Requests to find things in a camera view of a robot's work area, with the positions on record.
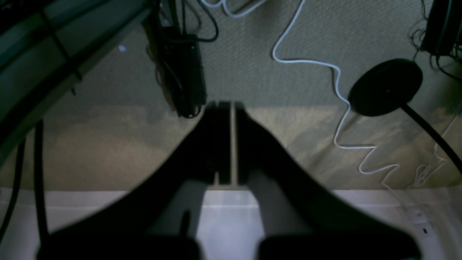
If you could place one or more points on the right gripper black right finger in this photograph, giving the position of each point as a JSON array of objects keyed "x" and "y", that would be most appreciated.
[{"x": 301, "y": 219}]

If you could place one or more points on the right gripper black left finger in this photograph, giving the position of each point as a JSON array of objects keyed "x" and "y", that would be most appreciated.
[{"x": 158, "y": 219}]

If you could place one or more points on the black round stand base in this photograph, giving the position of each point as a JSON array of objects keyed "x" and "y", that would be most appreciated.
[{"x": 389, "y": 86}]

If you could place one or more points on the black power adapter with cables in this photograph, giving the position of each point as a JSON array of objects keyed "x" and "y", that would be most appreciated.
[{"x": 179, "y": 56}]

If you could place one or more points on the metal table frame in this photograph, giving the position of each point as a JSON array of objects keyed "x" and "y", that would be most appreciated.
[{"x": 47, "y": 53}]

